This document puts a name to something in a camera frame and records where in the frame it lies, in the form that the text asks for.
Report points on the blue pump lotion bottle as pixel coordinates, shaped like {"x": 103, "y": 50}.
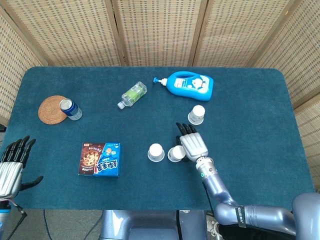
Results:
{"x": 192, "y": 86}

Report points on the blue chocolate cookie box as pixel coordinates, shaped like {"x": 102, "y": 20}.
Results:
{"x": 100, "y": 160}

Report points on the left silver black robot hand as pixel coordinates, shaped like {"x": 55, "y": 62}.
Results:
{"x": 10, "y": 172}

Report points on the white blue-flower paper cup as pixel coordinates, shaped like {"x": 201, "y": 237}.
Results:
{"x": 155, "y": 151}
{"x": 175, "y": 153}
{"x": 197, "y": 112}

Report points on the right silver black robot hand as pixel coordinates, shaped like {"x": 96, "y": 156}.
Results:
{"x": 193, "y": 145}

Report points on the woven rattan screen panel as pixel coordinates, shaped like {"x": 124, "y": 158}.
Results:
{"x": 160, "y": 30}
{"x": 70, "y": 30}
{"x": 300, "y": 62}
{"x": 240, "y": 30}
{"x": 15, "y": 62}

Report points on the grey-blue robot torso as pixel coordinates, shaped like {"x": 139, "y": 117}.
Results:
{"x": 150, "y": 225}

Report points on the round woven rattan coaster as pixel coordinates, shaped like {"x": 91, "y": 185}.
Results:
{"x": 48, "y": 112}

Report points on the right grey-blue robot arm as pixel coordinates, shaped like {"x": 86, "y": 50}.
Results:
{"x": 215, "y": 185}

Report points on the clear green-label water bottle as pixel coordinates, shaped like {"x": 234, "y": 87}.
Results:
{"x": 132, "y": 95}

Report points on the blue and silver drink can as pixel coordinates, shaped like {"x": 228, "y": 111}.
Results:
{"x": 72, "y": 111}

